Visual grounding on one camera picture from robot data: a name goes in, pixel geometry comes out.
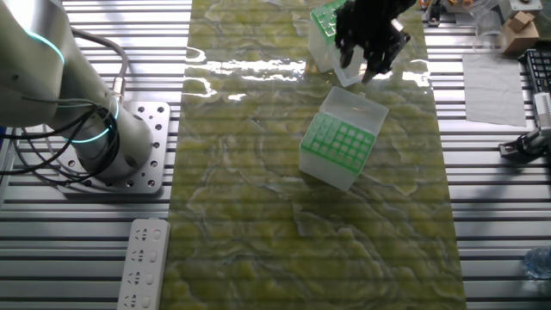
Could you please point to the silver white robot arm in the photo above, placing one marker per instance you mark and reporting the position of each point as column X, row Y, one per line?
column 43, row 64

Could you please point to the green marble patterned mat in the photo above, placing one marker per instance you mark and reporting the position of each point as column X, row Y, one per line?
column 258, row 215

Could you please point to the white power strip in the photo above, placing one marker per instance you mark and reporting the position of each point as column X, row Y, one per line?
column 144, row 275

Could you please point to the white paper sheet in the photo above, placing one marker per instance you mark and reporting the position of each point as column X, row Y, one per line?
column 495, row 90

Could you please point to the brown cardboard box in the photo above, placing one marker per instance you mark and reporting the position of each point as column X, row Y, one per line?
column 521, row 36

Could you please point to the grey metal device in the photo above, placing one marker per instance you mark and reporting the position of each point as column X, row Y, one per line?
column 521, row 5

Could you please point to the clear tip box green rack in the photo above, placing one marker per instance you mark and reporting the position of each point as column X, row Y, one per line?
column 318, row 47
column 327, row 170

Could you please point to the black keyboard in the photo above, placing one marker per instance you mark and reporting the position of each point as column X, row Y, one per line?
column 540, row 71

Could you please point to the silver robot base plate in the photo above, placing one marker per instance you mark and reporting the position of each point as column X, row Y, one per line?
column 159, row 129

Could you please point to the clear plastic container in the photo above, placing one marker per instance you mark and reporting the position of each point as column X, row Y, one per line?
column 488, row 30

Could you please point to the clear water bottle blue cap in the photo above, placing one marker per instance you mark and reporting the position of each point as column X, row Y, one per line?
column 540, row 262

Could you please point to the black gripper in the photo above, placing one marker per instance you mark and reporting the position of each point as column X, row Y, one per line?
column 370, row 21

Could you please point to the black metal bracket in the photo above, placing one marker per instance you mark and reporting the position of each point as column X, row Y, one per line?
column 434, row 15

